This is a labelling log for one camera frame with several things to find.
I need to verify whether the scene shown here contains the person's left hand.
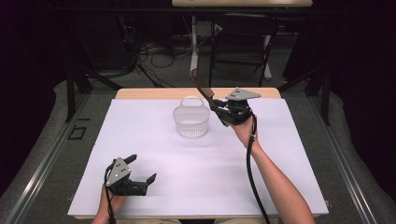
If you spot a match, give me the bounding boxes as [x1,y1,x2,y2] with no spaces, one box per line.
[98,184,128,219]

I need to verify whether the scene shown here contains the white plastic basket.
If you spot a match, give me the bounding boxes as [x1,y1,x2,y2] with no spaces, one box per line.
[172,95,211,139]

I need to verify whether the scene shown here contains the aluminium floor rail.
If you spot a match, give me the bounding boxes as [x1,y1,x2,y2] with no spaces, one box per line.
[4,92,92,224]
[307,94,379,224]

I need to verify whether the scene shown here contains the person's right hand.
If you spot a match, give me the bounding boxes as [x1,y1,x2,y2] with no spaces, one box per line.
[230,115,262,152]

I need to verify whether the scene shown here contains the white table mat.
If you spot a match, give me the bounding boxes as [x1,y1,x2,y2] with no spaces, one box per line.
[67,98,330,217]

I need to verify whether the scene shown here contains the black metal stand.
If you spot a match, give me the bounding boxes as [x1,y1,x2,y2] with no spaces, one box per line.
[277,64,332,127]
[64,64,124,123]

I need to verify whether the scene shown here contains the beige desk with white legs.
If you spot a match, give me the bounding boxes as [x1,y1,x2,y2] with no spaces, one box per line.
[171,0,314,79]

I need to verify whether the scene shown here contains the tangle of floor cables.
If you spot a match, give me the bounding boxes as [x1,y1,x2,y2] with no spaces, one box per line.
[120,15,194,89]

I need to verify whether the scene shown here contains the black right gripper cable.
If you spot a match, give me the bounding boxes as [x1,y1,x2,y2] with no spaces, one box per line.
[246,114,272,224]

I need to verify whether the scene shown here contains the wooden table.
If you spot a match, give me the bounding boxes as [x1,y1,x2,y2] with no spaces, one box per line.
[74,87,321,220]

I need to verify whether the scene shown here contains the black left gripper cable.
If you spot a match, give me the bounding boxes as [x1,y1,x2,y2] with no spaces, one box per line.
[104,162,118,224]

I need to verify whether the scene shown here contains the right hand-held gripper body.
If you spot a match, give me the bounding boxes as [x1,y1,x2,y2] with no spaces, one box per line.
[218,88,262,126]

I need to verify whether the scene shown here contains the black chair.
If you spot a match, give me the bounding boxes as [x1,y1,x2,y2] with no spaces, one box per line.
[208,12,279,88]

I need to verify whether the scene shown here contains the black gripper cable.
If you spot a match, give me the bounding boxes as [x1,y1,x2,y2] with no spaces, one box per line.
[104,162,118,224]
[246,114,272,224]

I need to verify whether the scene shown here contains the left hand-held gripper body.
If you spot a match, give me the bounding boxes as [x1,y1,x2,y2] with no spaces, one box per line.
[105,157,149,197]

